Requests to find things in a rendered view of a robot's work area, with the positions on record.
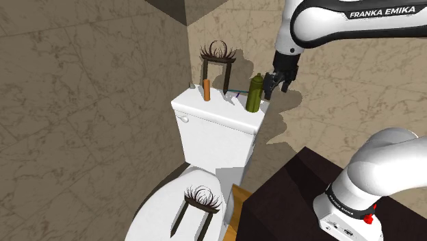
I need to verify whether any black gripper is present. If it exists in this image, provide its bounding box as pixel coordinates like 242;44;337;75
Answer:
262;52;300;101

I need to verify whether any green bottle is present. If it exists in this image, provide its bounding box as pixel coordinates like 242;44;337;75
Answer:
245;73;265;114

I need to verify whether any dark brown spiky stand ornament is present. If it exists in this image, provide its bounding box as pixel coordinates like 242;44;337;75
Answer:
199;40;237;96
169;185;223;241

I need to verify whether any white toilet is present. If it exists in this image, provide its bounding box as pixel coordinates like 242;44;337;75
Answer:
125;84;271;241

